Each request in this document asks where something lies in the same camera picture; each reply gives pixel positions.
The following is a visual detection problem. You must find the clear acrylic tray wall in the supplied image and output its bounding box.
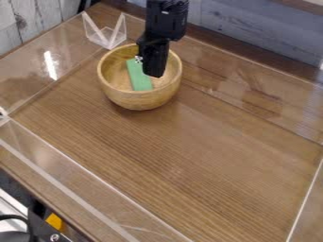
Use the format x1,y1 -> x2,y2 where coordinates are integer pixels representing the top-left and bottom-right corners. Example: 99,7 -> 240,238
0,107 -> 193,242

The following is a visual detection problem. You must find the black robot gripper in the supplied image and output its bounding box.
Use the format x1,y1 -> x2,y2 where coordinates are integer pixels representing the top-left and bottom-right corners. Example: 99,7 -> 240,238
135,0 -> 189,78

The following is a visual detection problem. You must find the yellow and black device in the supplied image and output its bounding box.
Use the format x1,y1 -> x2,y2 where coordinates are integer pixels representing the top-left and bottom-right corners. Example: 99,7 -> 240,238
45,213 -> 78,242

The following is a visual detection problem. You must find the brown wooden bowl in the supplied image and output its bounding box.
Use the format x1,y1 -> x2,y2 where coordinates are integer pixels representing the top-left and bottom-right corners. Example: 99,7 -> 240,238
95,43 -> 182,111

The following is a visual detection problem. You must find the black cable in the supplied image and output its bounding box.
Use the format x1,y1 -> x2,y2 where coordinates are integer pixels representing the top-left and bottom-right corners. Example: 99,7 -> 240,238
0,214 -> 38,242

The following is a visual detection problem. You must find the clear acrylic corner bracket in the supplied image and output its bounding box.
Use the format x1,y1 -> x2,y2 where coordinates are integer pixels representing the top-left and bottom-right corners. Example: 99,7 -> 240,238
79,11 -> 126,50

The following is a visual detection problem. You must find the green rectangular block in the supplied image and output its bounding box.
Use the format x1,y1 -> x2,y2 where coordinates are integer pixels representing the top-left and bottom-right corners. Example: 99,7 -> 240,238
126,59 -> 152,92

